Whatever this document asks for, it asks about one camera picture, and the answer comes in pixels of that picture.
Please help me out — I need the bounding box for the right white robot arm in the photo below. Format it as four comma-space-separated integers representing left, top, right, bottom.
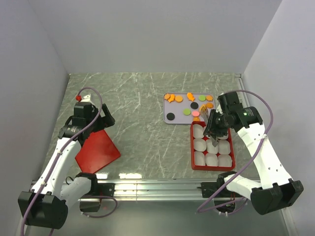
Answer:
197, 90, 304, 215

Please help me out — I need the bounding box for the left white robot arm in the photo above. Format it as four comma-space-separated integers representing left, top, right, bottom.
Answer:
18, 102, 117, 235

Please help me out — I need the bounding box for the lavender plastic tray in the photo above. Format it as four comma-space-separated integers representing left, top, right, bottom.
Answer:
163, 92, 215, 125

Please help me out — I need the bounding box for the aluminium rail frame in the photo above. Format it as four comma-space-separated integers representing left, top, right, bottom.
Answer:
29, 179, 261, 202

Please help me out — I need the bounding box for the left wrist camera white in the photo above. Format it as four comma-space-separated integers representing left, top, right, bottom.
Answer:
75, 94, 94, 104

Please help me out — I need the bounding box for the orange fish cookie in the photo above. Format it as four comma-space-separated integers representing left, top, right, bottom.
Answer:
187, 92, 195, 102
167, 94, 175, 103
199, 104, 207, 111

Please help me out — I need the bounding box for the green round cookie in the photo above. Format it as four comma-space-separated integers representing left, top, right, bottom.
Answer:
183, 109, 191, 116
198, 95, 207, 102

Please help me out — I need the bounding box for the orange flower cookie right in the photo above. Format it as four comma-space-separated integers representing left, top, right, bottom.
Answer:
206, 95, 213, 101

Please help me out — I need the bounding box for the red tin lid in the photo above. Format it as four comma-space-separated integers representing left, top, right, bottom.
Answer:
75, 130, 121, 174

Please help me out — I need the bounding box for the red cookie tin box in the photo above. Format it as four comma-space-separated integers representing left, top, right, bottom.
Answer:
190, 121, 236, 172

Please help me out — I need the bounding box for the orange round cookie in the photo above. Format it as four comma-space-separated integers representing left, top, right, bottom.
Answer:
206, 103, 214, 109
175, 95, 183, 103

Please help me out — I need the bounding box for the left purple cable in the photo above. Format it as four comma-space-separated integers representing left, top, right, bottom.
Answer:
19, 87, 118, 236

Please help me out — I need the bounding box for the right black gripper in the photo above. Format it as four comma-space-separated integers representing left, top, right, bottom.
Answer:
203, 109, 231, 137

